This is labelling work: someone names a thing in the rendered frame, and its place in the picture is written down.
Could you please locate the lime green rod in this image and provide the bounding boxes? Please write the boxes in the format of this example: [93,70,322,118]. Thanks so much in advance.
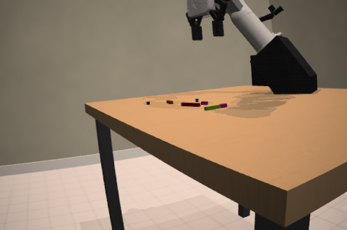
[204,104,221,111]

